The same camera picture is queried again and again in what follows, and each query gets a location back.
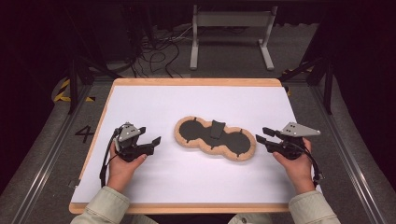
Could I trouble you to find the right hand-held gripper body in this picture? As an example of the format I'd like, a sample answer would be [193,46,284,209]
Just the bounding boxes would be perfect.
[272,121,322,161]

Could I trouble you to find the right hand-held gripper cable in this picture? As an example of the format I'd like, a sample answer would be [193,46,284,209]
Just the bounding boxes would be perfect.
[292,141,325,188]

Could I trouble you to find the person's pale jacket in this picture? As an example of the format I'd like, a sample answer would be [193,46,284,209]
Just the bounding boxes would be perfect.
[130,212,274,224]

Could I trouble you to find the hand-held gripper cable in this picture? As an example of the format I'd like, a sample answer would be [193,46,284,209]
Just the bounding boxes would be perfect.
[292,141,325,188]
[99,128,121,189]

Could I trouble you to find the black floor cables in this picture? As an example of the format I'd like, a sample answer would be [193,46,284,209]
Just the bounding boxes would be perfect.
[130,26,194,79]

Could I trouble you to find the person's right hand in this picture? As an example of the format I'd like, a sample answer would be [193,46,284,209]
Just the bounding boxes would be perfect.
[273,137,317,196]

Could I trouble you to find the left hand-held gripper cable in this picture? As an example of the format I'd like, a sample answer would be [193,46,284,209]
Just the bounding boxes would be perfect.
[99,128,121,189]

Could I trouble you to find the black tripod stand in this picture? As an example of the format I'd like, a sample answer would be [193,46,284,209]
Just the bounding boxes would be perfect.
[278,55,336,115]
[61,6,123,115]

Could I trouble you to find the white work board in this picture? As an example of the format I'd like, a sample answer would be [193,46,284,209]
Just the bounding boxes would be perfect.
[70,85,323,204]

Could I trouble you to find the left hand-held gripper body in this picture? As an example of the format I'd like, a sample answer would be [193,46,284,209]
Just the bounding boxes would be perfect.
[113,121,155,163]

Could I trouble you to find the yellow black floor tape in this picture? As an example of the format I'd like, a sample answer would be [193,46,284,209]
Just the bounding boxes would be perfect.
[52,77,96,104]

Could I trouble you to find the person's left hand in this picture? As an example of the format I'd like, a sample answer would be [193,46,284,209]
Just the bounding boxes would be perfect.
[106,148,149,194]

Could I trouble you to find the grey metal stand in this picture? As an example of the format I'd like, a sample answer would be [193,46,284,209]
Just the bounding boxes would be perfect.
[189,4,279,72]

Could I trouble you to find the metal floor rail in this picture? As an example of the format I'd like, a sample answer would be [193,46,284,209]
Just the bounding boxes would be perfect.
[11,83,92,224]
[310,83,388,224]

